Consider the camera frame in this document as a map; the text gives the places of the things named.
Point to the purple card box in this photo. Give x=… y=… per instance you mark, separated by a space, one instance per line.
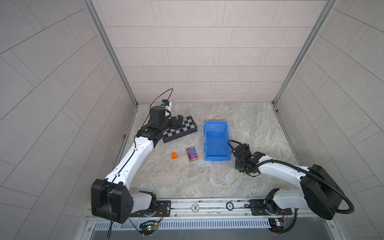
x=192 y=154

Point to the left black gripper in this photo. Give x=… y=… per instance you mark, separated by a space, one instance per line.
x=179 y=122

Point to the blue plastic bin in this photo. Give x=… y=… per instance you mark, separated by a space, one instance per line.
x=216 y=141

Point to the right circuit board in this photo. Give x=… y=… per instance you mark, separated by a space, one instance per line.
x=277 y=224

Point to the aluminium rail frame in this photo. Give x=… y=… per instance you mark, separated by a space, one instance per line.
x=224 y=208

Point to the folding chessboard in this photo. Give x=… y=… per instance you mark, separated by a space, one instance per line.
x=189 y=126

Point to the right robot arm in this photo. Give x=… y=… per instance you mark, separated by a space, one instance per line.
x=315 y=189

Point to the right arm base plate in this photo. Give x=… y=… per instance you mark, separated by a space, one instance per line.
x=261 y=207

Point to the small orange cube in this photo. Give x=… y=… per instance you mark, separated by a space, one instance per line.
x=174 y=156

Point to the circuit board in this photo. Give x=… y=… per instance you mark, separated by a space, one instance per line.
x=148 y=227
x=277 y=224

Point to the left circuit board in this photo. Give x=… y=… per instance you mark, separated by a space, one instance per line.
x=148 y=227

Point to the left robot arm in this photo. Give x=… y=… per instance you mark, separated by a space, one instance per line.
x=110 y=197

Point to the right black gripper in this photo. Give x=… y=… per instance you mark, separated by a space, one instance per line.
x=236 y=164

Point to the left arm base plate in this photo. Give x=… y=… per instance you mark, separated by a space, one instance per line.
x=162 y=209

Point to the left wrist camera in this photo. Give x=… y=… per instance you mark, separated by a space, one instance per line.
x=167 y=104

